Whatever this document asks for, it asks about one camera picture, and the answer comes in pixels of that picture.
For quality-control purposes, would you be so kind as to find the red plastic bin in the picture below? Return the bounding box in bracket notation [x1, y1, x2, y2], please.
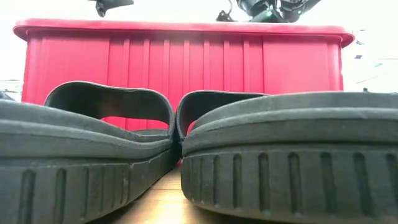
[12, 17, 355, 135]

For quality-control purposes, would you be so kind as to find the large ridged black slide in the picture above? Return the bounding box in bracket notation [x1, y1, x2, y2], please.
[175, 90, 398, 224]
[0, 80, 183, 224]

